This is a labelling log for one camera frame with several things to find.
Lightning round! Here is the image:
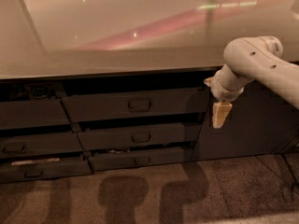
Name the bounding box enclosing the dark grey cabinet door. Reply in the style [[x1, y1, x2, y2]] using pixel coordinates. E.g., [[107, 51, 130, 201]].
[[192, 81, 299, 161]]

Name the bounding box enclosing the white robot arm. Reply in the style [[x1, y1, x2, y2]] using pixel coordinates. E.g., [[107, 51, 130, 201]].
[[204, 36, 299, 129]]

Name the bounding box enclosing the dark round item in drawer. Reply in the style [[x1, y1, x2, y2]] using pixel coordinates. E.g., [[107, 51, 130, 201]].
[[30, 86, 50, 99]]

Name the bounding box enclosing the dark grey drawer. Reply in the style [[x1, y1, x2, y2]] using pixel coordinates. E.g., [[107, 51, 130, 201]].
[[78, 122, 201, 150], [89, 147, 192, 171], [62, 88, 209, 122], [0, 99, 69, 130], [0, 133, 82, 159], [0, 157, 92, 183]]

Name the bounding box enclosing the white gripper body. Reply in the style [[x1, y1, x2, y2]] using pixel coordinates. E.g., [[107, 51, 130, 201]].
[[210, 71, 244, 102]]

